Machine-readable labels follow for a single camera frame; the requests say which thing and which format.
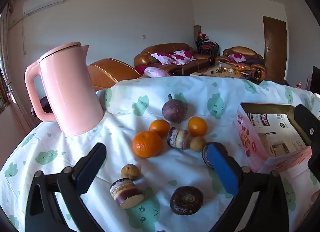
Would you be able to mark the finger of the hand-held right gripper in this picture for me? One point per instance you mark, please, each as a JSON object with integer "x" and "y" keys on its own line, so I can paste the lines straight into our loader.
{"x": 315, "y": 159}
{"x": 303, "y": 120}

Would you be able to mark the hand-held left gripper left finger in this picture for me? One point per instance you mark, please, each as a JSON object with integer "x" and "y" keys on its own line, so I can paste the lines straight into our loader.
{"x": 85, "y": 179}

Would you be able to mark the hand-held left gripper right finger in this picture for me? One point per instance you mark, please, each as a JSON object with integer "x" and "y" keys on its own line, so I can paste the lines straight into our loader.
{"x": 222, "y": 167}

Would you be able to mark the brown longan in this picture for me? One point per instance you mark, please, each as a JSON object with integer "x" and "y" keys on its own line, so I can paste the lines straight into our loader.
{"x": 130, "y": 172}
{"x": 197, "y": 143}

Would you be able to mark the pink cardboard box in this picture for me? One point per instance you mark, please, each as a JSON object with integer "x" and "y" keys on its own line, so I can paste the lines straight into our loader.
{"x": 247, "y": 142}

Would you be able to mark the small orange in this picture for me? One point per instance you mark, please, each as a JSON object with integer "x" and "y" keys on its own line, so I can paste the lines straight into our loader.
{"x": 197, "y": 126}
{"x": 159, "y": 127}

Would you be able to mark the large orange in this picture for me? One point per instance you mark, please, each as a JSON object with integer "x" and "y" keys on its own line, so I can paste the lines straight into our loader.
{"x": 147, "y": 144}

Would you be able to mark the white cloud print tablecloth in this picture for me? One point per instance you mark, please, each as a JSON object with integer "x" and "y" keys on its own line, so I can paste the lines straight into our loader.
{"x": 160, "y": 172}

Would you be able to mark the purple passion fruit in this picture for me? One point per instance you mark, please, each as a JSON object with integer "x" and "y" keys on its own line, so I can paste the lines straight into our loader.
{"x": 175, "y": 110}

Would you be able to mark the brown wooden door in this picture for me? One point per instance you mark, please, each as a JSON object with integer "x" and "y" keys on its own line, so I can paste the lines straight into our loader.
{"x": 275, "y": 47}

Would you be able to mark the small pink floral pillow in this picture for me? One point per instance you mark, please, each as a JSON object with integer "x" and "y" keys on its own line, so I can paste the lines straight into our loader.
{"x": 237, "y": 57}

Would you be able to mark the wooden coffee table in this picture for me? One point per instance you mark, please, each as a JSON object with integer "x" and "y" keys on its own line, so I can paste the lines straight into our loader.
{"x": 215, "y": 73}

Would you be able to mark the brown leather armchair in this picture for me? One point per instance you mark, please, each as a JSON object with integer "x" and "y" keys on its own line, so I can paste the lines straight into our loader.
{"x": 240, "y": 50}

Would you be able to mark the pink electric kettle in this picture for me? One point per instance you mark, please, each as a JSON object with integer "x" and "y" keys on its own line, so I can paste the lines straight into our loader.
{"x": 70, "y": 84}

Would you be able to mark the pale pink cushion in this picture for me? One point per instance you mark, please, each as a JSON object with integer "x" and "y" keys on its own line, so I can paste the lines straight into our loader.
{"x": 156, "y": 72}

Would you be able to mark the stacked dark chairs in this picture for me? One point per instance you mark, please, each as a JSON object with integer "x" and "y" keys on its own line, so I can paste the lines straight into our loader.
{"x": 207, "y": 45}

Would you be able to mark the brown leather sofa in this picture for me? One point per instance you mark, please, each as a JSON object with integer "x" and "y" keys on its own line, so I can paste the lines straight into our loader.
{"x": 175, "y": 47}

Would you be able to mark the tall brown vase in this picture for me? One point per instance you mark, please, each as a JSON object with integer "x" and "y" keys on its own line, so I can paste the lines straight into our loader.
{"x": 197, "y": 32}

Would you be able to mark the window curtain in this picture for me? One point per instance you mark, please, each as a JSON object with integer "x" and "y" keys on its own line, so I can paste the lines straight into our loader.
{"x": 5, "y": 47}

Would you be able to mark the white air conditioner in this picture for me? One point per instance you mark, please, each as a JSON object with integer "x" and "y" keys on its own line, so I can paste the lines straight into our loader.
{"x": 42, "y": 2}

